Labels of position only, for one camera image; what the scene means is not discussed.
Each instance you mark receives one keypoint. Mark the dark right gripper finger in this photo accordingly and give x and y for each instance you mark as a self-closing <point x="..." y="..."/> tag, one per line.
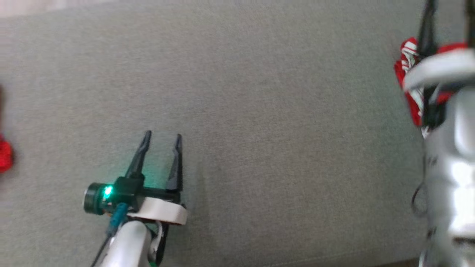
<point x="427" y="33"/>
<point x="471" y="22"/>

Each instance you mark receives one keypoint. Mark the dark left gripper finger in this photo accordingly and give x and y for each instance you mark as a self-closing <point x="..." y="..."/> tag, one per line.
<point x="139" y="157"/>
<point x="176" y="167"/>

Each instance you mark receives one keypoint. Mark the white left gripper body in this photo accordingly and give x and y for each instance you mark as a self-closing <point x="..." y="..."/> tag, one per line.
<point x="163" y="211"/>

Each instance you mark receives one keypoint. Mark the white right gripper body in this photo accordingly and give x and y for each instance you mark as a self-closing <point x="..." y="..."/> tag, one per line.
<point x="441" y="68"/>

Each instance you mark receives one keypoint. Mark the red basketball jersey white trim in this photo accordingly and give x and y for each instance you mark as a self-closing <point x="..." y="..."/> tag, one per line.
<point x="406" y="59"/>

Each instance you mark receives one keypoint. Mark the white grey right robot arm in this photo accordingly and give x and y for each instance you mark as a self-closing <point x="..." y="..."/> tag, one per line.
<point x="452" y="178"/>

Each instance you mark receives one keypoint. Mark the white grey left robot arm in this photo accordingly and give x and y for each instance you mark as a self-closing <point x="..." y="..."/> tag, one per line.
<point x="130" y="244"/>

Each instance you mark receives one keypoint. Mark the red mesh garment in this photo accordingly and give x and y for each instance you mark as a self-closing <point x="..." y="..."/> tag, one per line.
<point x="4" y="155"/>

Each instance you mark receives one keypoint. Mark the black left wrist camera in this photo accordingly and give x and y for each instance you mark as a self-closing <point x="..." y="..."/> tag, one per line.
<point x="126" y="187"/>

